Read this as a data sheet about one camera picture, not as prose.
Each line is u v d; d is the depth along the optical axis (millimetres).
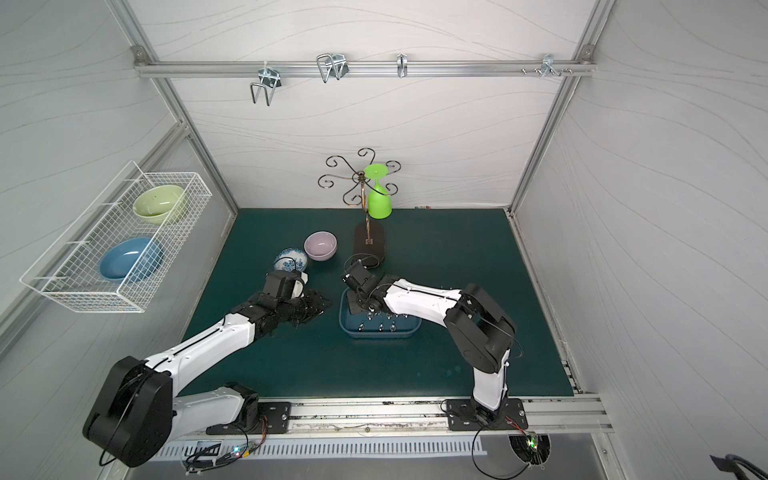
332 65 762
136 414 405
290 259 1011
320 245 1048
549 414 763
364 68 804
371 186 854
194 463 676
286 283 679
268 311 638
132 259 659
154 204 738
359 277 690
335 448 702
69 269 579
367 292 679
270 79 784
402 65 723
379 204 929
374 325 886
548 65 765
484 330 475
